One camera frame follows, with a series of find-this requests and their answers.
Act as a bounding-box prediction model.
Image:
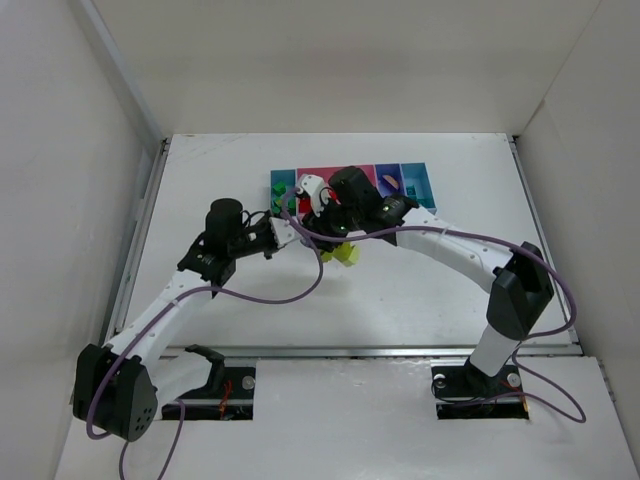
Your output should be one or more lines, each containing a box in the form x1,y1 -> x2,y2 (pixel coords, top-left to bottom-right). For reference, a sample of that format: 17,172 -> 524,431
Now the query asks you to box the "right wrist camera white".
296,174 -> 332,217

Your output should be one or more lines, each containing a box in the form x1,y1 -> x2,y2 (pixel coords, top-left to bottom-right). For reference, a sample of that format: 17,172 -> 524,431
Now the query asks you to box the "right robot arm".
296,166 -> 554,381

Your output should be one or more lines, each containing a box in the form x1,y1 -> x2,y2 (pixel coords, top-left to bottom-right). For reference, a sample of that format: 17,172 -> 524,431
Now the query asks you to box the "large pink bin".
296,167 -> 340,207

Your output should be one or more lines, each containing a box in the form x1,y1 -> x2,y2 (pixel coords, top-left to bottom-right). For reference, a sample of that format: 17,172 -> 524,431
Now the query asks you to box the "small green number brick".
271,199 -> 282,214

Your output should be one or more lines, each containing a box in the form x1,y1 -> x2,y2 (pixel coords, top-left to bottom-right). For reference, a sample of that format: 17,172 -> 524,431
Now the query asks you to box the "aluminium rail front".
99,344 -> 584,360

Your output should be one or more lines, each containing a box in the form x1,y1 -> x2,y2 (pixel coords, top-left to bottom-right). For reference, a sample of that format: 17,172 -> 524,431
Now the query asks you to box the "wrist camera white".
296,174 -> 332,217
269,217 -> 303,250

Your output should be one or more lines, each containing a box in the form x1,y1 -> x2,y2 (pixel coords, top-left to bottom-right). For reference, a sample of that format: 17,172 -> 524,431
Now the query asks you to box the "red brick cluster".
298,199 -> 312,215

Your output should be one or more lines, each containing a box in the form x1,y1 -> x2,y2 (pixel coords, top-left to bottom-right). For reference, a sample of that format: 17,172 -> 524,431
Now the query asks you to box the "light blue bin right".
400,163 -> 437,214

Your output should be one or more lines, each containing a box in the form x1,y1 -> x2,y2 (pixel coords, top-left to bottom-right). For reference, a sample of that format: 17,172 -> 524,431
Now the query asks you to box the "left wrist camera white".
269,217 -> 303,250

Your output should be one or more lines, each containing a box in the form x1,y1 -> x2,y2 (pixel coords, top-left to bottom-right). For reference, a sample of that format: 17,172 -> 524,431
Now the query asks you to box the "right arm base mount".
431,364 -> 529,420

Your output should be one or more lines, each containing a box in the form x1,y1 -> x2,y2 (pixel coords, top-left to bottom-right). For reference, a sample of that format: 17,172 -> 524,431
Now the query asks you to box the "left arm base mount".
158,345 -> 256,421

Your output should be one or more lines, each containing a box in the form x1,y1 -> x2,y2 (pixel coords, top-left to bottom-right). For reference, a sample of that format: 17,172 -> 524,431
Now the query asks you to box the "lime green duplo stack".
321,242 -> 360,267

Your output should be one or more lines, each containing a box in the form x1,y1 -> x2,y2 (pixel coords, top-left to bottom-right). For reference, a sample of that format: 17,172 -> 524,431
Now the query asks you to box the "purple cable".
87,192 -> 324,480
279,192 -> 586,424

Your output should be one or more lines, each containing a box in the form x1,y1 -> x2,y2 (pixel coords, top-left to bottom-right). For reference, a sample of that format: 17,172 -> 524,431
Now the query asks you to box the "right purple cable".
279,192 -> 586,424

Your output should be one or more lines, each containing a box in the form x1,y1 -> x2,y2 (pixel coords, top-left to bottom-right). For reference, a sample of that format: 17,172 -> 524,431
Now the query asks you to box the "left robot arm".
72,198 -> 277,442

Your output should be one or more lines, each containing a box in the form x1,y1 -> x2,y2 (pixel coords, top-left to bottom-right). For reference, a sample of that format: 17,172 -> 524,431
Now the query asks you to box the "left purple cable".
87,192 -> 324,480

